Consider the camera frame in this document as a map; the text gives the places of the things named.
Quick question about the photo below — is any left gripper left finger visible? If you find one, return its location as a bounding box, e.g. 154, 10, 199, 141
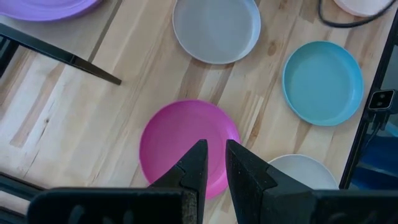
27, 139, 208, 224

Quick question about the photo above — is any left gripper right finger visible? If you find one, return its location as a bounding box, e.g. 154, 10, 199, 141
225, 139, 398, 224

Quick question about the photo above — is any pink plate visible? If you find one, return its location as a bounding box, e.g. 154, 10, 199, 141
139, 99, 242, 200

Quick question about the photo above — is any beige plate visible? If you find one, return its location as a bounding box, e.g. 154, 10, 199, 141
267, 154, 340, 191

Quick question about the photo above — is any teal plate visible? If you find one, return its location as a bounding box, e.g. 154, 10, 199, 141
282, 40, 364, 127

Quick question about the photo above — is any grey plate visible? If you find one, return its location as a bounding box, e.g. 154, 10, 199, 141
172, 0, 262, 65

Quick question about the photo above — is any cream plate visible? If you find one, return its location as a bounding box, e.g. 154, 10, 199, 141
333, 0, 394, 18

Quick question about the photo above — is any purple plate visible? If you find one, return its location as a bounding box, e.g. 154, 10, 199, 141
0, 0, 103, 22

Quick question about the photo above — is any wooden shelf riser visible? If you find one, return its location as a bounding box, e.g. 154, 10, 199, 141
0, 22, 123, 86

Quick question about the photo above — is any small black table camera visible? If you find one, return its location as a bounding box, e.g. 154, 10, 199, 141
368, 88, 397, 113

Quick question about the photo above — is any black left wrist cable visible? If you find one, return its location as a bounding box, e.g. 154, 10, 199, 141
317, 0, 398, 29

